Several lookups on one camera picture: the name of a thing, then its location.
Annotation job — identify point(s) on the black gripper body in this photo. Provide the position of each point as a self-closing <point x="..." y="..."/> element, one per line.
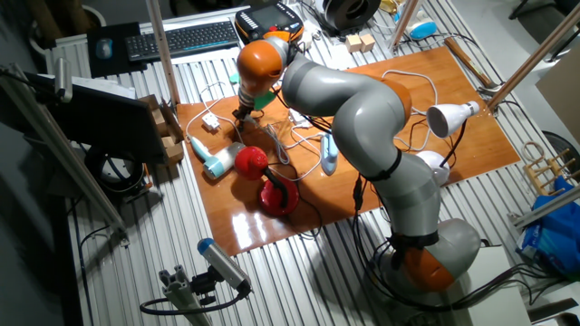
<point x="245" y="110"/>

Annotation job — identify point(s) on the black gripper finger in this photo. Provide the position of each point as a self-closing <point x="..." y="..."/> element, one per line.
<point x="246" y="119"/>
<point x="236" y="121"/>

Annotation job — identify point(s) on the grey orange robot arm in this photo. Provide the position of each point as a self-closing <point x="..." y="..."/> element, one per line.
<point x="362" y="113"/>

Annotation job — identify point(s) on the white square plug adapter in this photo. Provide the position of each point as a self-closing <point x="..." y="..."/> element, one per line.
<point x="210" y="121"/>

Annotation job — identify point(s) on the white power strip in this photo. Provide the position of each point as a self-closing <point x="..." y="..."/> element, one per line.
<point x="298" y="117"/>

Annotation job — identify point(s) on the white and blue hair dryer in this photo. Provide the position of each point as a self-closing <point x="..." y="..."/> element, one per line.
<point x="222" y="160"/>

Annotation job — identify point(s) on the red desk lamp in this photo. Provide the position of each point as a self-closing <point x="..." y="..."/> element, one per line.
<point x="250" y="163"/>

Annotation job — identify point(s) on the brown cardboard boxes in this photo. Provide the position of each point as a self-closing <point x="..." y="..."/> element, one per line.
<point x="172" y="149"/>

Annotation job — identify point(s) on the orange black teach pendant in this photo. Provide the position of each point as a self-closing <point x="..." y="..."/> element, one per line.
<point x="267" y="18"/>

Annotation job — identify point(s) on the black keyboard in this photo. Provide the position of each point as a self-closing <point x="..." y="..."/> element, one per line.
<point x="181" y="40"/>

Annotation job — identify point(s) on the black monitor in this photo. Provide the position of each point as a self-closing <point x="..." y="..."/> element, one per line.
<point x="113" y="122"/>

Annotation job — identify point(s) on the wooden cube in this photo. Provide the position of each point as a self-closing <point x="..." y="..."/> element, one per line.
<point x="353" y="44"/>
<point x="368" y="41"/>

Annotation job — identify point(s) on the black filament spool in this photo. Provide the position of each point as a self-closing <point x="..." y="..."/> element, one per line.
<point x="351" y="13"/>

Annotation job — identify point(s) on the black mouse pad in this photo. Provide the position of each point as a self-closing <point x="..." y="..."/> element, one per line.
<point x="102" y="68"/>

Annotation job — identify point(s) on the grey computer mouse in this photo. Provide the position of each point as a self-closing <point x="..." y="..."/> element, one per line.
<point x="104" y="48"/>

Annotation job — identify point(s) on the blue and white gadget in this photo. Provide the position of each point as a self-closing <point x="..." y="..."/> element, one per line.
<point x="423" y="29"/>

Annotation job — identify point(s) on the white desk lamp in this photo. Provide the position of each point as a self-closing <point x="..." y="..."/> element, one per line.
<point x="448" y="117"/>

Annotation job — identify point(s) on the glossy wooden board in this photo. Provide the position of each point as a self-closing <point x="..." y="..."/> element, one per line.
<point x="476" y="136"/>

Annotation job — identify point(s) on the wooden dish rack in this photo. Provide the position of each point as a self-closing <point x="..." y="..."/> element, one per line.
<point x="541" y="174"/>

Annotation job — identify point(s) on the short aluminium bar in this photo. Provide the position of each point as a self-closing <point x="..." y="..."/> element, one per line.
<point x="548" y="204"/>

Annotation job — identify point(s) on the brown board panel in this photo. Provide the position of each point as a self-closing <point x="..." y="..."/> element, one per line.
<point x="562" y="90"/>

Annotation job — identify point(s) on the blue plastic bag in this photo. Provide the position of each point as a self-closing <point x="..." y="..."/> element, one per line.
<point x="557" y="235"/>

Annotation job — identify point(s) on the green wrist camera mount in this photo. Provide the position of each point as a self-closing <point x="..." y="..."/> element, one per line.
<point x="264" y="100"/>

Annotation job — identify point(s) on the slim aluminium upright post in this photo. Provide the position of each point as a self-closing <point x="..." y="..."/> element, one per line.
<point x="161" y="50"/>

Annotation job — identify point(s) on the silver depth camera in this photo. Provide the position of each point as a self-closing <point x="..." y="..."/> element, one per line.
<point x="222" y="262"/>

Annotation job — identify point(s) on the black camera clamp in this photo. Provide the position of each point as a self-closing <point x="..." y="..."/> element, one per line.
<point x="204" y="285"/>

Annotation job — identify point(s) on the grey diagonal frame bar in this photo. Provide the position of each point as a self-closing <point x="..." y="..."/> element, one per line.
<point x="68" y="154"/>

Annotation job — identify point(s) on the light wooden upright post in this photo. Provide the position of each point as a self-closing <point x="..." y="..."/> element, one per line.
<point x="403" y="22"/>

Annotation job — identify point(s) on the aluminium profile camera stand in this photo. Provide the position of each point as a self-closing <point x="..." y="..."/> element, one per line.
<point x="181" y="294"/>

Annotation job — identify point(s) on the beige diagonal post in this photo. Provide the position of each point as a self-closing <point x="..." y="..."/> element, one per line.
<point x="534" y="59"/>

